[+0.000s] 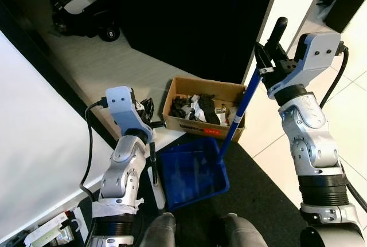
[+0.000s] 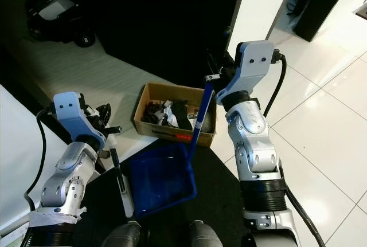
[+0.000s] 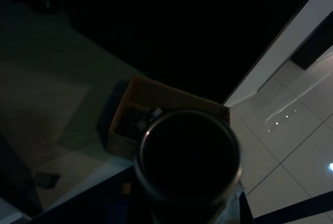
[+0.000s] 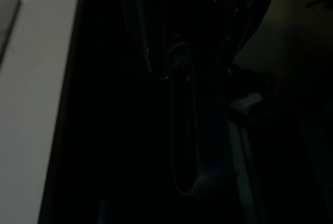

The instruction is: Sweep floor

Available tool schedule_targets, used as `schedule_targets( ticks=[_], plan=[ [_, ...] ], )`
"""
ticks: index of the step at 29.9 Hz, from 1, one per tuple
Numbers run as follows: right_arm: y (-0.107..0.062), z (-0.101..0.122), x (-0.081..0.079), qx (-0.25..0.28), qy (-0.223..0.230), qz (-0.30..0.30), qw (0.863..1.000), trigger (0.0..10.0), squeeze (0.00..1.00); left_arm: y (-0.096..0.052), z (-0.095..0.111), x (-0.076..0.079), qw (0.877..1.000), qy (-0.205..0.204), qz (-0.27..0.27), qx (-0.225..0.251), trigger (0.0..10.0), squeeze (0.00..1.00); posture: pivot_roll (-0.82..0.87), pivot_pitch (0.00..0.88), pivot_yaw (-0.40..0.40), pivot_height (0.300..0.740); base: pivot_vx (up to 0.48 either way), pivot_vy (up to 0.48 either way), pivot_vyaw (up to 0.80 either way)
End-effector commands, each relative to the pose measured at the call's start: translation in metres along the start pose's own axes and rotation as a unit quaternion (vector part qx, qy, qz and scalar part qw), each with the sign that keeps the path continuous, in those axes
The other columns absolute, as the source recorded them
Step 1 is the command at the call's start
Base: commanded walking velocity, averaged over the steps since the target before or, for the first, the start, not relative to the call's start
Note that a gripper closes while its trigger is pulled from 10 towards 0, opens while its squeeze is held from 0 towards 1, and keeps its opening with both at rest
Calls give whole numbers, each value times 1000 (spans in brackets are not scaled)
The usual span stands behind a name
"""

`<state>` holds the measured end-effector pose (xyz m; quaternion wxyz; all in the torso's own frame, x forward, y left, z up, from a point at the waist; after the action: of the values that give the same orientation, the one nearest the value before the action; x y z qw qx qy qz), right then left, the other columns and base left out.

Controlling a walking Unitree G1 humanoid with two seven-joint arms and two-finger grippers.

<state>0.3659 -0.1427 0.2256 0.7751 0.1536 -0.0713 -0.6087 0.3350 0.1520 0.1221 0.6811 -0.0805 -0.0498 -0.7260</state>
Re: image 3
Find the white door frame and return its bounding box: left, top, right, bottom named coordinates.
left=223, top=0, right=333, bottom=107

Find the brown cardboard box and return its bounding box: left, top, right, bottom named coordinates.
left=105, top=76, right=231, bottom=161

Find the small dark flat floor object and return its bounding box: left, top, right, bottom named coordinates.
left=34, top=173, right=61, bottom=190

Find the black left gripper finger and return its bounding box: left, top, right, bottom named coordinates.
left=235, top=188, right=255, bottom=224

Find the dark round tube with rim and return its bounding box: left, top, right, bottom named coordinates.
left=134, top=109, right=247, bottom=224

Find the dark clutter in cardboard box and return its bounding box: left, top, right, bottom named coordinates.
left=115, top=103, right=164, bottom=139

